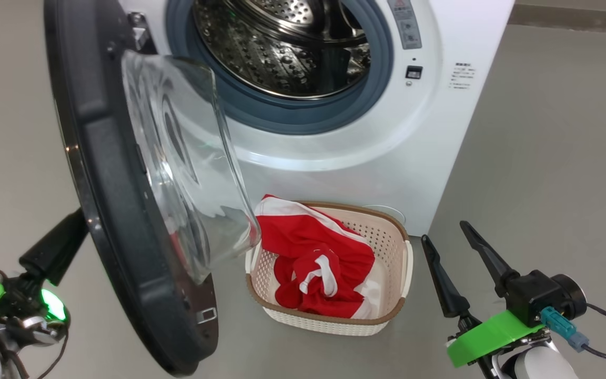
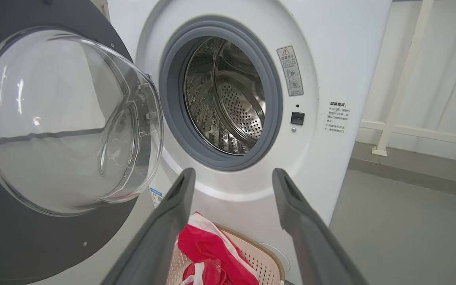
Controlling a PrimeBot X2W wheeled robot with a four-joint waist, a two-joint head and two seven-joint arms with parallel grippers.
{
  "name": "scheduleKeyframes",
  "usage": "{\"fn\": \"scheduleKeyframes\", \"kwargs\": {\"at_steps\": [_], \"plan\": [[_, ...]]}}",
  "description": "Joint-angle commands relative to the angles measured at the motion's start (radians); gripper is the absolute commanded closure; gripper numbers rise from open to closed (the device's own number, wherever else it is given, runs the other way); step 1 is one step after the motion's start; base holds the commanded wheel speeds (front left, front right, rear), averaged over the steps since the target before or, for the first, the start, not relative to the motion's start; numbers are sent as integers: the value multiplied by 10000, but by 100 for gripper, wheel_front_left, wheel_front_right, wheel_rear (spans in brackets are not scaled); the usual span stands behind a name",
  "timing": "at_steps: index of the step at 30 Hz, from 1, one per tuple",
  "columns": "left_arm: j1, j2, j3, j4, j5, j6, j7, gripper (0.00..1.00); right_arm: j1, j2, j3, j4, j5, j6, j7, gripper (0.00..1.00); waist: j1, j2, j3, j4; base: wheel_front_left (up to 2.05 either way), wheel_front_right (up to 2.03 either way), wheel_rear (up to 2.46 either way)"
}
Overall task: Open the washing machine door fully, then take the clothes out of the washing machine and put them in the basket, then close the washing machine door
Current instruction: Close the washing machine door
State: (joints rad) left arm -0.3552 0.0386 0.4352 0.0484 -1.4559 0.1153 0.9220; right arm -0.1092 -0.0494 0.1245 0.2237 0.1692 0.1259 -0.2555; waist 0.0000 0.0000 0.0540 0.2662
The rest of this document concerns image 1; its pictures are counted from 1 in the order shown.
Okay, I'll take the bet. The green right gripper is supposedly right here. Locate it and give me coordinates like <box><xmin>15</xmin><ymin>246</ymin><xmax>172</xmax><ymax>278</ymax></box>
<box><xmin>421</xmin><ymin>221</ymin><xmax>547</xmax><ymax>368</ymax></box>

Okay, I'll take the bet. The dark round glass washer door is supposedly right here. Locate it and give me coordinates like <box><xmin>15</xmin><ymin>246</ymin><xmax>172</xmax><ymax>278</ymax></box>
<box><xmin>44</xmin><ymin>0</ymin><xmax>262</xmax><ymax>377</ymax></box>

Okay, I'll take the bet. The red and white garment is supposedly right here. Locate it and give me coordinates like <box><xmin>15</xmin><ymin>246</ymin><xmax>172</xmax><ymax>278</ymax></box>
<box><xmin>254</xmin><ymin>194</ymin><xmax>383</xmax><ymax>320</ymax></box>

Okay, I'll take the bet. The cream perforated laundry basket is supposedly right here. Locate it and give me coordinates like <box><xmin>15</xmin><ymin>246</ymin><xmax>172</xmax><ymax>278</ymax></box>
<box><xmin>245</xmin><ymin>201</ymin><xmax>415</xmax><ymax>337</ymax></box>

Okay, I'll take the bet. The white front-load washing machine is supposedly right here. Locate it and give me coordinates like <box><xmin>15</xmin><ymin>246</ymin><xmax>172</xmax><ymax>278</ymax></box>
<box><xmin>119</xmin><ymin>0</ymin><xmax>516</xmax><ymax>238</ymax></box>

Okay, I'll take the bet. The grey rubber door gasket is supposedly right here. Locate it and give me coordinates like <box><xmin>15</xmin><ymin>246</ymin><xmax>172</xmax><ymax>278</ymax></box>
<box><xmin>165</xmin><ymin>0</ymin><xmax>395</xmax><ymax>136</ymax></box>

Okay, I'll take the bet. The round white drain filter cover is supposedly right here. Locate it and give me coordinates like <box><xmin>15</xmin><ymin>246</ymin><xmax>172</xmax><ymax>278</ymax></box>
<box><xmin>362</xmin><ymin>204</ymin><xmax>407</xmax><ymax>226</ymax></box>

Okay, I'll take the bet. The small printed text sticker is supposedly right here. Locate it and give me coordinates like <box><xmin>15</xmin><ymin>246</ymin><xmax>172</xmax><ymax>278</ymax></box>
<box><xmin>448</xmin><ymin>61</ymin><xmax>477</xmax><ymax>89</ymax></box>

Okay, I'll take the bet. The grey warning label sticker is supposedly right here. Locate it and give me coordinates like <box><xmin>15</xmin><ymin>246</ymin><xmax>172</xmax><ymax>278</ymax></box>
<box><xmin>387</xmin><ymin>0</ymin><xmax>423</xmax><ymax>51</ymax></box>

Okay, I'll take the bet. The perforated steel washer drum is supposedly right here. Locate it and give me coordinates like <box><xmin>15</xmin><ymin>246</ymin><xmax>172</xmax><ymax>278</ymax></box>
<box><xmin>193</xmin><ymin>0</ymin><xmax>372</xmax><ymax>100</ymax></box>

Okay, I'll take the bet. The right camera cable teal plug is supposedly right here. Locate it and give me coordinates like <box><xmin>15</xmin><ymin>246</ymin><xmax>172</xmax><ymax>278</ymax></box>
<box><xmin>539</xmin><ymin>302</ymin><xmax>606</xmax><ymax>362</ymax></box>

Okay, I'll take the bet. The grey wall baseboard strip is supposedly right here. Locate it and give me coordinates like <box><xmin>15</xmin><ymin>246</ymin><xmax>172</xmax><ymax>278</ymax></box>
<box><xmin>508</xmin><ymin>4</ymin><xmax>606</xmax><ymax>37</ymax></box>

